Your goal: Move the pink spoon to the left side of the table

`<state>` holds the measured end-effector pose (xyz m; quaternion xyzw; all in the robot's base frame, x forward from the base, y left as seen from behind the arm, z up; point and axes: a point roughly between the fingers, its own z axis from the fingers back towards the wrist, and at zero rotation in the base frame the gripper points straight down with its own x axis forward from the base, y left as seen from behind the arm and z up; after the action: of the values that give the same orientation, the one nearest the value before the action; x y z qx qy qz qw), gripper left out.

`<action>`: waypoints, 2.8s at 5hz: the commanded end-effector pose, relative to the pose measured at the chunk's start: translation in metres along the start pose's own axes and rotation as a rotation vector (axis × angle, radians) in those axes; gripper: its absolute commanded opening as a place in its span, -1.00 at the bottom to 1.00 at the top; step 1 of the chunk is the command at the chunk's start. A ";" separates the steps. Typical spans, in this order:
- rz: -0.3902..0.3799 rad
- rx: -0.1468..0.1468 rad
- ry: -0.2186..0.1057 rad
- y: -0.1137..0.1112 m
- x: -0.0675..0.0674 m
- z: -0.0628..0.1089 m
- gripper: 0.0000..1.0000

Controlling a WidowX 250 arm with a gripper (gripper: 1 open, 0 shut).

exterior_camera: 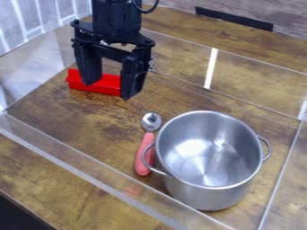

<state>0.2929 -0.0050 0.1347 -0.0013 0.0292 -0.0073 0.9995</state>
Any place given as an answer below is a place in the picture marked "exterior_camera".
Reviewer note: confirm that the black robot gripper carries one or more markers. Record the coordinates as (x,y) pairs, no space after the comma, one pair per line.
(116,24)

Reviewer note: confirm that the pink handled metal spoon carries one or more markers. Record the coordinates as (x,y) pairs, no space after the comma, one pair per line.
(151,123)

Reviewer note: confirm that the stainless steel pot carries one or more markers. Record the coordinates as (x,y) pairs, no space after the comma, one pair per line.
(209,154)

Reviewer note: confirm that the red plastic block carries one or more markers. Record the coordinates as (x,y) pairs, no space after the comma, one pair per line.
(108,85)

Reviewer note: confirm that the clear acrylic barrier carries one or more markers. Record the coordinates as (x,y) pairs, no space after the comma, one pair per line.
(68,142)

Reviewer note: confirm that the black strip on wall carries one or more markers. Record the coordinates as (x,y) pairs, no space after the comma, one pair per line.
(265,26)

